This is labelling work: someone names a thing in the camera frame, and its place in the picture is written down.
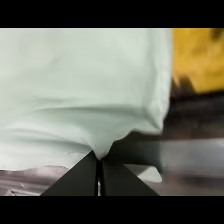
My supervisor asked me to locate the silver frame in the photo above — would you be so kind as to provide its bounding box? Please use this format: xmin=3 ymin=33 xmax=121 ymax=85
xmin=0 ymin=135 xmax=224 ymax=197

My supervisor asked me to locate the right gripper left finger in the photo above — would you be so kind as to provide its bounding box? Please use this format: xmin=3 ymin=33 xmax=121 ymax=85
xmin=40 ymin=150 xmax=100 ymax=197

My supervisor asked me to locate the pale green shirt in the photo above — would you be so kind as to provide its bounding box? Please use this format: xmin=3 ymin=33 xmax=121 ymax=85
xmin=0 ymin=28 xmax=174 ymax=172

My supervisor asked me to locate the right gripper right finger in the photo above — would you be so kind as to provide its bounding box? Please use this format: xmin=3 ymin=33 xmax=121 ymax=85
xmin=100 ymin=156 xmax=160 ymax=197

